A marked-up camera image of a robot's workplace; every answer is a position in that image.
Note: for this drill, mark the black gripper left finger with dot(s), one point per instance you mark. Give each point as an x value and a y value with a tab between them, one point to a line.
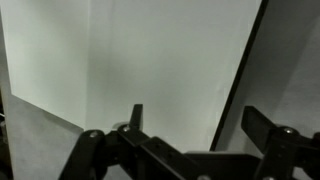
136	116

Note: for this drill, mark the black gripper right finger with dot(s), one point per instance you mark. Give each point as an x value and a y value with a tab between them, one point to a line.
256	125

